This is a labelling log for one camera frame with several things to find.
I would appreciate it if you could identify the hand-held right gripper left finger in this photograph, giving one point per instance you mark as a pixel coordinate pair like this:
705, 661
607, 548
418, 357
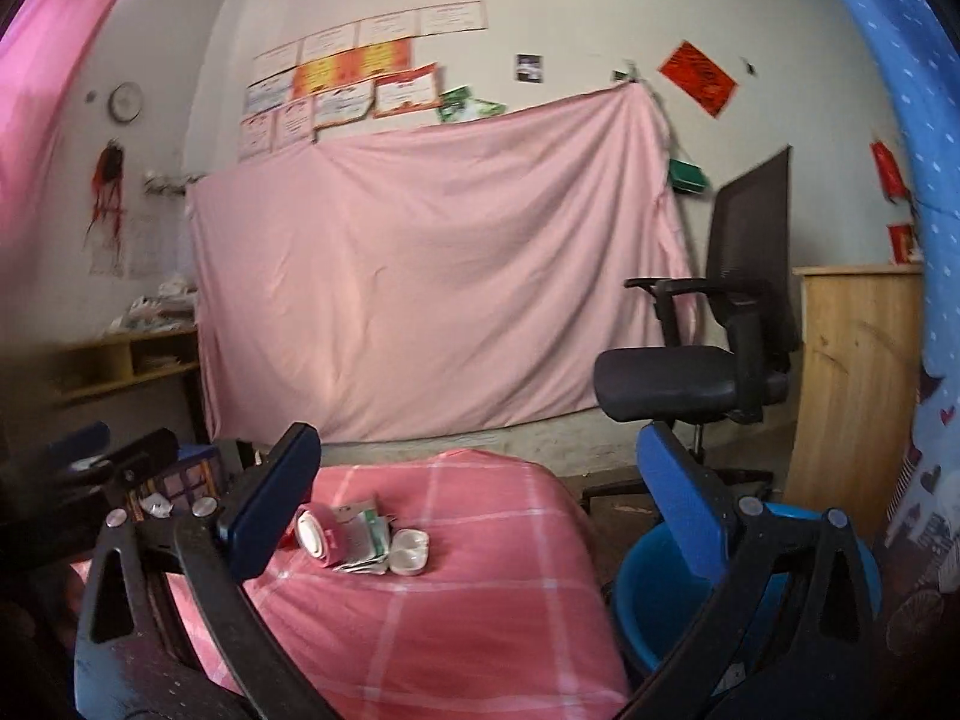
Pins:
276, 496

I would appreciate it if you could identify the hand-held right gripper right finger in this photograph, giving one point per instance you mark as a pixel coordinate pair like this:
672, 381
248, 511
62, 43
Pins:
679, 496

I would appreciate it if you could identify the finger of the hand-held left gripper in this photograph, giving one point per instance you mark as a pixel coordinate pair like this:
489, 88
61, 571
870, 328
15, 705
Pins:
146, 454
79, 444

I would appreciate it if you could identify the pink tape roll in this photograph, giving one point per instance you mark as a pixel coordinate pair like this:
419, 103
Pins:
315, 536

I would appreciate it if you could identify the green and white packet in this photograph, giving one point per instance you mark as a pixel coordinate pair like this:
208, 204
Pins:
366, 536

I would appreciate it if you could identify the blue plastic bucket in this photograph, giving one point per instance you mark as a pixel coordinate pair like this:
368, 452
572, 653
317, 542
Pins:
651, 600

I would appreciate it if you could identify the white plastic case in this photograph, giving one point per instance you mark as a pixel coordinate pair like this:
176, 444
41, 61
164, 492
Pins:
409, 551

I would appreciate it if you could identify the colourful printed box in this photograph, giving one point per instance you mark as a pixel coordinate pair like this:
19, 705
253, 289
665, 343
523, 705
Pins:
187, 484

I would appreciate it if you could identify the wooden shelf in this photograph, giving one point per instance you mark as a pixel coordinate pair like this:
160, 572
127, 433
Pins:
112, 360

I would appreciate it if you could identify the black office chair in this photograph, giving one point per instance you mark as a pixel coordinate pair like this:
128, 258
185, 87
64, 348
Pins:
667, 382

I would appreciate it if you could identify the pile of plastic bags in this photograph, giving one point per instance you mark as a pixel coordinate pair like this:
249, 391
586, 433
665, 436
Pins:
157, 307

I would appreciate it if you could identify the wooden cabinet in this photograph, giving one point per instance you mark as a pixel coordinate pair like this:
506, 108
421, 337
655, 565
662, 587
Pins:
847, 390

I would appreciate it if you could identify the pink checked blanket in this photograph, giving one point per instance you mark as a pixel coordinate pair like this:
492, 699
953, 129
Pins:
465, 600

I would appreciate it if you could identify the red tassel ornament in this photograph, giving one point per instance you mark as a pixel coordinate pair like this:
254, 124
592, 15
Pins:
107, 180

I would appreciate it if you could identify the pink hanging sheet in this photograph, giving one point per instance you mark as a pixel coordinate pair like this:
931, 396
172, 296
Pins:
435, 262

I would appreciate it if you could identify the green hanging packet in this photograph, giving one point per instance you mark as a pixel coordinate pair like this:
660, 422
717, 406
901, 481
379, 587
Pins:
688, 176

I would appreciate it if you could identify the red paper decoration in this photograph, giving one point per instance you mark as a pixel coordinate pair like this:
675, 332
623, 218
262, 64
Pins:
889, 169
902, 244

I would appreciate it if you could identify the pink curtain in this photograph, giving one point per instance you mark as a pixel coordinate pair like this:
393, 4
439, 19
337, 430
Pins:
45, 90

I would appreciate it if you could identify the red diamond paper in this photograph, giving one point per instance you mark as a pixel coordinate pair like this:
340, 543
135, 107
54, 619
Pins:
699, 79

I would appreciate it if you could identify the green paper packets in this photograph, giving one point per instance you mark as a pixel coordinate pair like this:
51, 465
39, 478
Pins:
465, 106

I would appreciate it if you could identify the blue printed curtain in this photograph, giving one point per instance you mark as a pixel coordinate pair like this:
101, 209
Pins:
922, 90

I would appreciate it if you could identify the white wall calendar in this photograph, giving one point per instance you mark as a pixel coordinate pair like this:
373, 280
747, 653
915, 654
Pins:
150, 244

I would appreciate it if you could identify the white wall hook rack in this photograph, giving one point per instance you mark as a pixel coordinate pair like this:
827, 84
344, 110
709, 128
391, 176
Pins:
169, 184

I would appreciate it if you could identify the round wall clock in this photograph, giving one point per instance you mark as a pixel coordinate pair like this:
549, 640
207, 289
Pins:
125, 102

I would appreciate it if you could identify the group of wall certificates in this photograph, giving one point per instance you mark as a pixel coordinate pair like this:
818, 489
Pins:
337, 101

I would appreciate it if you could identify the small wall photo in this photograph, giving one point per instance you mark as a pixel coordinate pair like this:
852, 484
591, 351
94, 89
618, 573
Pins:
529, 68

